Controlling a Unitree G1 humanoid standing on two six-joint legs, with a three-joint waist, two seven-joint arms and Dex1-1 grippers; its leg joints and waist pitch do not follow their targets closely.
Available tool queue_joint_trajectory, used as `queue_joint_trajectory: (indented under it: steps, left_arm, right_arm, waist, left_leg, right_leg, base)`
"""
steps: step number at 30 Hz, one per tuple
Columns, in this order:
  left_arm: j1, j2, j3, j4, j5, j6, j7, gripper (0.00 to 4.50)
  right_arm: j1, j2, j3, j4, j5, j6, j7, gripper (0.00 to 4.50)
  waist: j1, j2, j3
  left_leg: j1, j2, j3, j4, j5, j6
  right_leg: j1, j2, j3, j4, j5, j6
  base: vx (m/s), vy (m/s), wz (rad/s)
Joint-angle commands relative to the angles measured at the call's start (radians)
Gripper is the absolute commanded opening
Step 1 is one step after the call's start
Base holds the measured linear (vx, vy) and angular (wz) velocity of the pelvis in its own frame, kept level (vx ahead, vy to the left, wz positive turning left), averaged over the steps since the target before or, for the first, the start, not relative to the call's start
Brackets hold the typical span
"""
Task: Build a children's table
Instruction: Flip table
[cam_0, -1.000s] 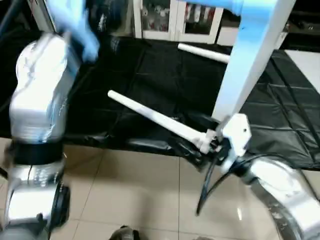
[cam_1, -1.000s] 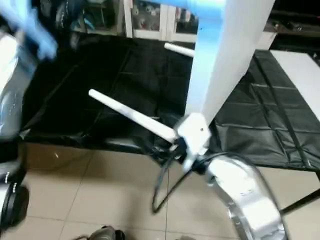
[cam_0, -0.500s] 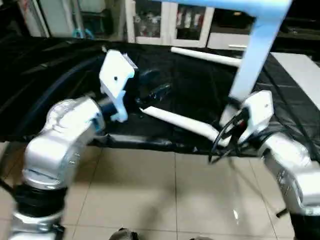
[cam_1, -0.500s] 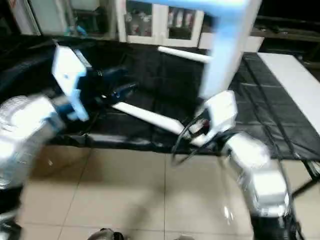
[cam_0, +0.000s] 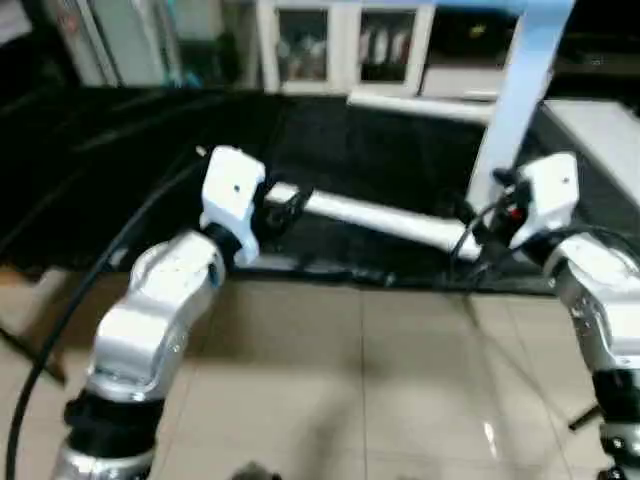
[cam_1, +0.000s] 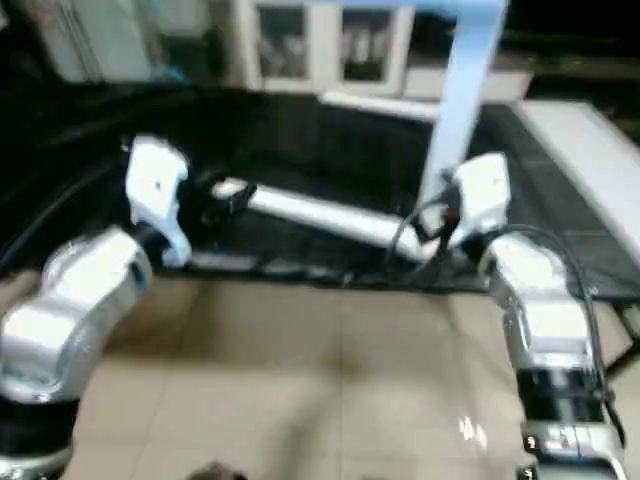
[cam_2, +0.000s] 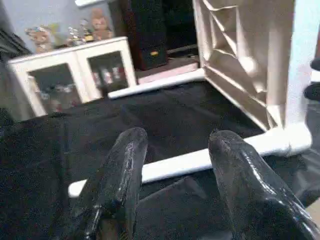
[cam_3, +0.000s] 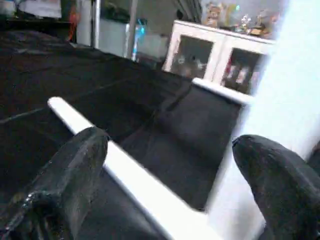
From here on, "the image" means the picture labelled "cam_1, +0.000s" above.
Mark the white plastic table leg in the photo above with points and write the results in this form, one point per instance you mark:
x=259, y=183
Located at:
x=330, y=215
x=380, y=106

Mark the white plastic table top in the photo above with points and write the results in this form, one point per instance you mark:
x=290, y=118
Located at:
x=465, y=100

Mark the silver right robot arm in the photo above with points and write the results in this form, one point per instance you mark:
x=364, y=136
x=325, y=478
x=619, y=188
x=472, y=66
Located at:
x=545, y=320

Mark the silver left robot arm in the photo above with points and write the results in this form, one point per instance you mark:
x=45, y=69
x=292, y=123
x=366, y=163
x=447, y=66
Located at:
x=70, y=310

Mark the black work mat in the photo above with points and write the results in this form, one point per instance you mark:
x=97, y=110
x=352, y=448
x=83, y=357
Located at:
x=330, y=150

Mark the white drawer unit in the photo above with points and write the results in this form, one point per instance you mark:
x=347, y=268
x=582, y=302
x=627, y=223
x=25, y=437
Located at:
x=428, y=84

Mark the white flat panel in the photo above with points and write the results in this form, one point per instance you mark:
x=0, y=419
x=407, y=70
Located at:
x=590, y=150

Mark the white glass-door cabinet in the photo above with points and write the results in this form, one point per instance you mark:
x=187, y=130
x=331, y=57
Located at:
x=310, y=45

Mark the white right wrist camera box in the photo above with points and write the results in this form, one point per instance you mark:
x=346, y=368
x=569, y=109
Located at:
x=482, y=195

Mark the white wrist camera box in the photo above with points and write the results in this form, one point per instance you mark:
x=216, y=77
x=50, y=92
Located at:
x=482, y=195
x=155, y=190

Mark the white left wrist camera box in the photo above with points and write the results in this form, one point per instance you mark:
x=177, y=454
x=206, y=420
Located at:
x=155, y=190

